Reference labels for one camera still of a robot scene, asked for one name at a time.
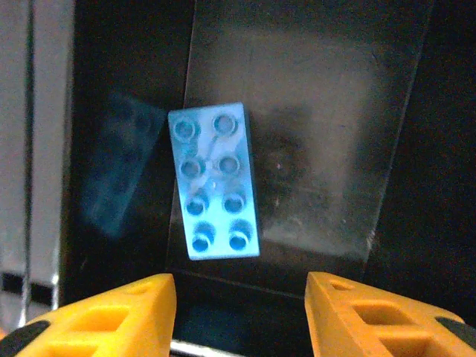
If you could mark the long blue lego brick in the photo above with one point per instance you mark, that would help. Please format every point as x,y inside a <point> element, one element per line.
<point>213,186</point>

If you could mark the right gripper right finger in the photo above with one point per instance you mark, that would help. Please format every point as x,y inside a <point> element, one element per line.
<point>327,316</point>

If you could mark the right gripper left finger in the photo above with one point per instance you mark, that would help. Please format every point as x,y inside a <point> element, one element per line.
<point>156,308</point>

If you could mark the black plastic bin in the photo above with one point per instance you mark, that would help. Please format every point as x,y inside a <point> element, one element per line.
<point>427,186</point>

